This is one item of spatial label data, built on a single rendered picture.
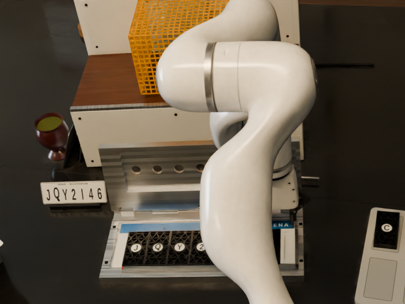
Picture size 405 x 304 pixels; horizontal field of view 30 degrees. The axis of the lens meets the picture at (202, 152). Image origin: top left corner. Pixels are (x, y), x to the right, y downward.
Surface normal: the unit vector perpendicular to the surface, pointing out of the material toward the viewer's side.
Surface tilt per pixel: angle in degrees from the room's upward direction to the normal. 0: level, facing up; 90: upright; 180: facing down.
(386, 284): 0
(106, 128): 90
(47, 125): 0
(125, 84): 0
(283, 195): 90
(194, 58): 19
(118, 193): 81
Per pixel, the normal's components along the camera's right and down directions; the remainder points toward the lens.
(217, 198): -0.50, -0.15
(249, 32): 0.47, 0.42
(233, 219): -0.08, -0.17
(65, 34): -0.12, -0.74
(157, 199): -0.10, 0.55
